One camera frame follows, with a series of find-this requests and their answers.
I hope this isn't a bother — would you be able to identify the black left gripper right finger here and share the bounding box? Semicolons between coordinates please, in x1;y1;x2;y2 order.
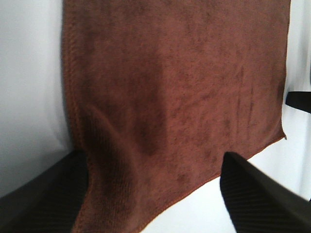
220;152;311;233

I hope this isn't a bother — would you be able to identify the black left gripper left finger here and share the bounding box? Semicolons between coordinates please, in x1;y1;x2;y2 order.
0;151;88;233

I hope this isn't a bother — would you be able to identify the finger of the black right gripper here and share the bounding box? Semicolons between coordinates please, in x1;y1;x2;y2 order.
285;91;311;113

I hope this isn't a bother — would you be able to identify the brown microfiber towel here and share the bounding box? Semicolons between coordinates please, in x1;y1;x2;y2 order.
62;0;291;233

